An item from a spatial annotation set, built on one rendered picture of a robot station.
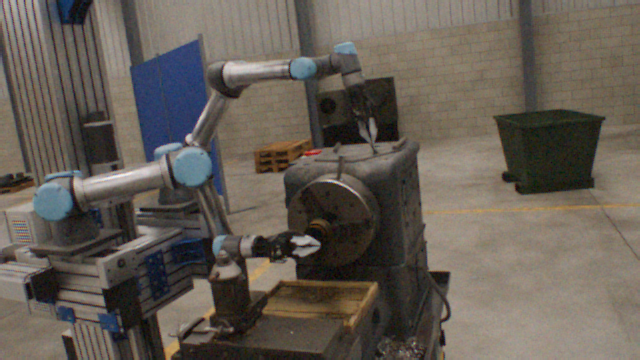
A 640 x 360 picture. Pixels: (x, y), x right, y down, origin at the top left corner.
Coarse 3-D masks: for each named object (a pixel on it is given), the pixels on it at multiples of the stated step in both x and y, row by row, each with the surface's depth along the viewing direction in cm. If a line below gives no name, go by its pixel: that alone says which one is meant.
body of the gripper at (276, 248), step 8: (280, 232) 161; (256, 240) 159; (272, 240) 156; (280, 240) 154; (288, 240) 158; (256, 248) 159; (264, 248) 158; (272, 248) 155; (280, 248) 154; (288, 248) 158; (256, 256) 157; (264, 256) 157; (272, 256) 157; (280, 256) 155; (288, 256) 156
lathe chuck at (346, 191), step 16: (336, 176) 178; (320, 192) 174; (336, 192) 172; (352, 192) 170; (304, 208) 177; (336, 208) 173; (352, 208) 171; (368, 208) 170; (288, 224) 181; (304, 224) 179; (336, 240) 176; (352, 240) 174; (368, 240) 172; (320, 256) 179; (336, 256) 177; (352, 256) 175
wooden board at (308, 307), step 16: (272, 288) 171; (288, 288) 174; (320, 288) 171; (336, 288) 169; (352, 288) 167; (368, 288) 165; (272, 304) 163; (288, 304) 161; (304, 304) 160; (320, 304) 158; (336, 304) 157; (352, 304) 155; (368, 304) 155; (352, 320) 141
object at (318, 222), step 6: (312, 222) 166; (318, 222) 165; (324, 222) 166; (306, 228) 164; (312, 228) 162; (318, 228) 162; (324, 228) 163; (330, 228) 166; (306, 234) 163; (312, 234) 169; (324, 234) 162; (330, 234) 165; (318, 240) 168; (324, 240) 162; (330, 240) 167
